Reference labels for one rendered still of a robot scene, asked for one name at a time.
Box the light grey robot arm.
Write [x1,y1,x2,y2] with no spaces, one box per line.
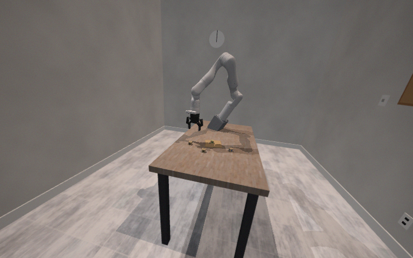
[186,52,243,121]

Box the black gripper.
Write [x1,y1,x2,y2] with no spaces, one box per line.
[186,114,203,131]

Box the tan flat mat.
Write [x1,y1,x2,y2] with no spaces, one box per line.
[205,140,222,148]

